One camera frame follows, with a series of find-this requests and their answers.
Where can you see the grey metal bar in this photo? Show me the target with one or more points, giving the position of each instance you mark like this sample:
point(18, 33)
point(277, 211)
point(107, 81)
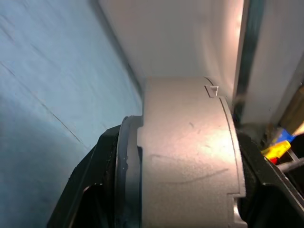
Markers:
point(293, 164)

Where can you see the grey motor housing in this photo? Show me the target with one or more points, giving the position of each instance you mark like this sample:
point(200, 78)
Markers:
point(185, 154)

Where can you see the yellow plastic object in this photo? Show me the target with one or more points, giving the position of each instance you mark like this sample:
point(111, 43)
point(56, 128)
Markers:
point(276, 149)

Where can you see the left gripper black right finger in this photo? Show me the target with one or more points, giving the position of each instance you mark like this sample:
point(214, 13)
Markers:
point(268, 202)

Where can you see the tan wooden board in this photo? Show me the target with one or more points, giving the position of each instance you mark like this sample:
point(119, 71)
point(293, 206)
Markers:
point(294, 111)

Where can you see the dark upright frame post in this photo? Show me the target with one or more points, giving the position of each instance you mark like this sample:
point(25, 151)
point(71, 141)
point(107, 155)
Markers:
point(247, 59)

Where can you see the blue plastic object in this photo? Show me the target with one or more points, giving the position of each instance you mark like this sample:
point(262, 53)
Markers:
point(286, 137)

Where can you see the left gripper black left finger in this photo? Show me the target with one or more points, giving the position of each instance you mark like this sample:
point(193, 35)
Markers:
point(95, 178)

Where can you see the blue table cover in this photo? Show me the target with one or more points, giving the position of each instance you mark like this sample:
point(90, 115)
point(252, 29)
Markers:
point(47, 83)

